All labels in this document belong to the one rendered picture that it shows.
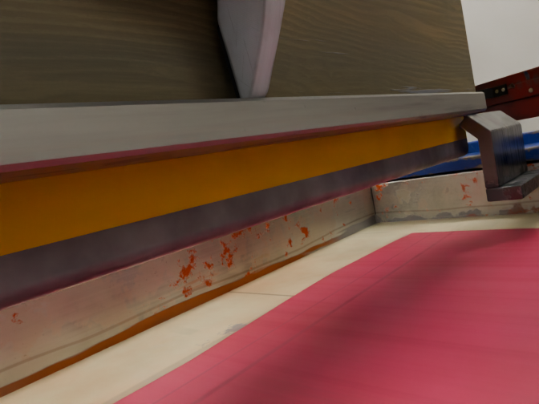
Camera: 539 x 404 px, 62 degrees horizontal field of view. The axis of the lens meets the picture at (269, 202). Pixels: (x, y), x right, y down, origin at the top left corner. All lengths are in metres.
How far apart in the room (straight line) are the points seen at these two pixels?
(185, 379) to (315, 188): 0.08
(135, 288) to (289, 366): 0.10
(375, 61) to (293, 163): 0.06
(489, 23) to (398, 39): 1.98
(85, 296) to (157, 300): 0.04
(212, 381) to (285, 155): 0.08
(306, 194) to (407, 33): 0.10
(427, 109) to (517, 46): 1.96
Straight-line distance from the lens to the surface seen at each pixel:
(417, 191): 0.39
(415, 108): 0.19
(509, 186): 0.29
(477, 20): 2.21
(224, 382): 0.16
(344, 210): 0.37
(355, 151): 0.19
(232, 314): 0.23
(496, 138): 0.30
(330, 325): 0.19
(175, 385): 0.17
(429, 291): 0.22
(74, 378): 0.21
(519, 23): 2.17
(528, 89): 1.00
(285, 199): 0.15
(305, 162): 0.16
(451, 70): 0.28
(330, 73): 0.17
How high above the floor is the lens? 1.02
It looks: 5 degrees down
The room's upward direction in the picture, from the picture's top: 11 degrees counter-clockwise
